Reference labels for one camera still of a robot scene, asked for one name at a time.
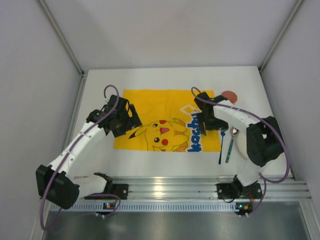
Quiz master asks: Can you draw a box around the blue metal fork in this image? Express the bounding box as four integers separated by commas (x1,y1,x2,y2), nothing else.
218,129,227,165

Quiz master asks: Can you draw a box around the spoon with teal handle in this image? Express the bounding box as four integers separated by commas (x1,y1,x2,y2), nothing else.
225,127,239,164

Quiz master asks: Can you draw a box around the cream round plate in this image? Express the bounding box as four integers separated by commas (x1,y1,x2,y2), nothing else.
236,132,249,159

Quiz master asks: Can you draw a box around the pink plastic cup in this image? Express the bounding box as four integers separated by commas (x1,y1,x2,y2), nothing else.
221,90,238,104

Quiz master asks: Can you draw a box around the yellow Pikachu placemat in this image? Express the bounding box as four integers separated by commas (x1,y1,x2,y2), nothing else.
114,89,221,153

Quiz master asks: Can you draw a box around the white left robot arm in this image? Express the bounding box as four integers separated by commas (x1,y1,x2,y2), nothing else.
35,95,142,210

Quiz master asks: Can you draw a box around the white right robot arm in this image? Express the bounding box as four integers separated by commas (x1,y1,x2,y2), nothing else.
194,92,286,188

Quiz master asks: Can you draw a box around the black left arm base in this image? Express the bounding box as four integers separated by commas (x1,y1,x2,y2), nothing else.
84,183,129,200

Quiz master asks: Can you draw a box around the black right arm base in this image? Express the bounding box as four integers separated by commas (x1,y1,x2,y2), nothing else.
216,182,263,200

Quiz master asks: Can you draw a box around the aluminium mounting rail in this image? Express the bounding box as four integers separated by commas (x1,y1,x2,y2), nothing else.
39,175,311,201

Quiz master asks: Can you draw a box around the perforated metal cable tray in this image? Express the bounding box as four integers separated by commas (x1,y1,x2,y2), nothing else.
49,201,253,213

